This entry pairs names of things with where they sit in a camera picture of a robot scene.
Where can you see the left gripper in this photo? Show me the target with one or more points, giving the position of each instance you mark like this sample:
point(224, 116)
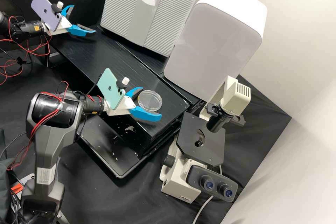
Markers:
point(59, 31)

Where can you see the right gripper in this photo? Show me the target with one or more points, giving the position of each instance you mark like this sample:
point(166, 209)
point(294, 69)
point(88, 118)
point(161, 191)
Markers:
point(119, 112)

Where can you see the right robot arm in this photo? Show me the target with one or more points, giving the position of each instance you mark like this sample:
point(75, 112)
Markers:
point(52, 134)

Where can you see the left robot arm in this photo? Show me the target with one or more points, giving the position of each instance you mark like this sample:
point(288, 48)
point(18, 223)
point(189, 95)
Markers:
point(29, 27)

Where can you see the petri dish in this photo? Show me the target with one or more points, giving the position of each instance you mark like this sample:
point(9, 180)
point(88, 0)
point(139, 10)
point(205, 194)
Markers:
point(149, 100)

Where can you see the black platform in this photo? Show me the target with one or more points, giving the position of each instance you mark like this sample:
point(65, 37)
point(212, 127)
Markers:
point(162, 144)
point(105, 56)
point(157, 64)

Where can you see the black tray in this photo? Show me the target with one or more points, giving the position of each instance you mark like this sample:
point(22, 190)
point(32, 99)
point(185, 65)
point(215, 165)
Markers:
point(110, 150)

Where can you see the incubator door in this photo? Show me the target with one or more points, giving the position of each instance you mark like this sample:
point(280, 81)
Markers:
point(136, 11)

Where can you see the cream microscope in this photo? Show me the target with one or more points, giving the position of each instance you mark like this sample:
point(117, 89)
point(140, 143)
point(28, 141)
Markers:
point(183, 182)

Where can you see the white box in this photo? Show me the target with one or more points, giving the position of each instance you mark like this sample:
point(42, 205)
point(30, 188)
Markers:
point(215, 43)

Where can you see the left wrist camera phone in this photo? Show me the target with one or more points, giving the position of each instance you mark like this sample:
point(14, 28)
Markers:
point(44, 10)

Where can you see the wrist camera phone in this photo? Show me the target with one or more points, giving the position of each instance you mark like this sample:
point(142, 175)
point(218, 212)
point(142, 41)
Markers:
point(44, 10)
point(109, 87)

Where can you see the right wrist camera phone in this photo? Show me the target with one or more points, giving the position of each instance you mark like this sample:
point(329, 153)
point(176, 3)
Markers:
point(109, 87)

